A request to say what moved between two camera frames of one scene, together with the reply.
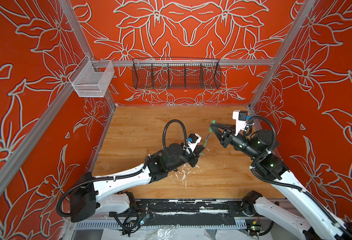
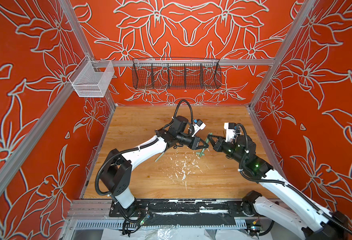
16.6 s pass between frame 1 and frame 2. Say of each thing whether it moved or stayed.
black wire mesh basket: stayed
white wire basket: stayed
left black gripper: moved
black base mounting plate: stayed
